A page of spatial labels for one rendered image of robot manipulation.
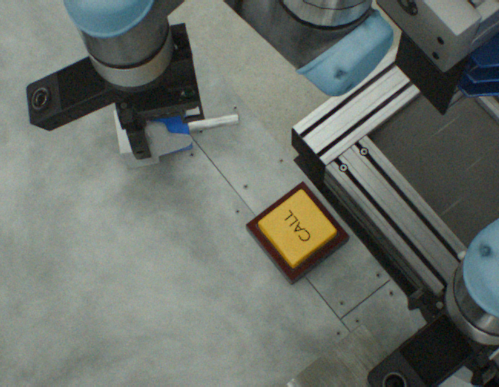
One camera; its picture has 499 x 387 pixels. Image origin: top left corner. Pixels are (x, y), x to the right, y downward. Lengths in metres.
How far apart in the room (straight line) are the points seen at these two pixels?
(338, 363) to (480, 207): 0.81
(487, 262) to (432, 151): 1.08
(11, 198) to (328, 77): 0.49
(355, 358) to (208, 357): 0.17
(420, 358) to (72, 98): 0.39
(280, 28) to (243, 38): 1.29
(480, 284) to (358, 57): 0.19
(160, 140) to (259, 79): 1.00
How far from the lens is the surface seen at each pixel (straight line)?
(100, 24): 0.81
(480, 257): 0.73
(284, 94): 2.04
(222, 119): 1.14
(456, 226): 1.77
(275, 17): 0.80
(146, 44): 0.86
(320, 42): 0.79
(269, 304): 1.11
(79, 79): 0.99
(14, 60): 1.24
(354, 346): 1.02
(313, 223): 1.10
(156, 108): 0.99
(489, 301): 0.74
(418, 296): 0.97
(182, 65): 0.95
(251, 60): 2.07
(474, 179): 1.79
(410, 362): 0.91
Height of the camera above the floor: 1.90
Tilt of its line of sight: 73 degrees down
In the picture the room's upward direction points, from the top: 7 degrees counter-clockwise
